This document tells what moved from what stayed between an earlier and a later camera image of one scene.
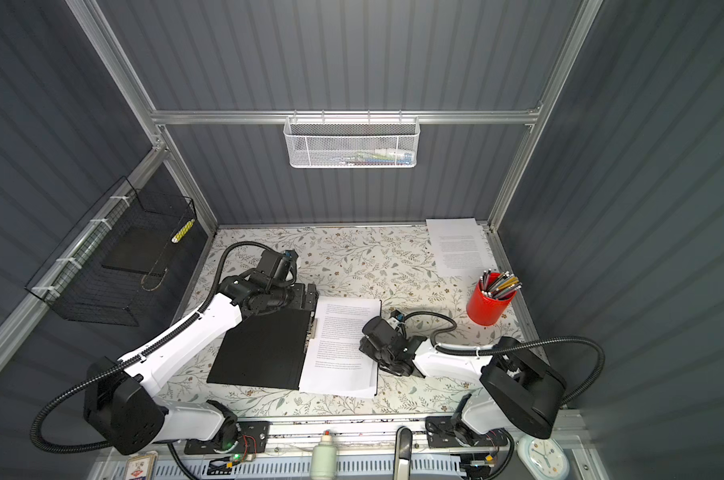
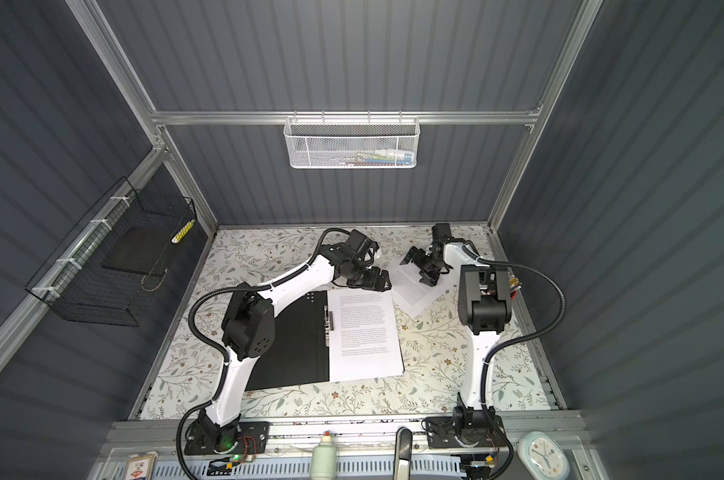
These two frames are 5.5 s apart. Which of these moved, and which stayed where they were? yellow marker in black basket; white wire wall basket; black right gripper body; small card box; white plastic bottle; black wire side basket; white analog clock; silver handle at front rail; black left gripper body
Moved: black left gripper body; black right gripper body
Stayed: white wire wall basket; small card box; white analog clock; yellow marker in black basket; silver handle at front rail; white plastic bottle; black wire side basket
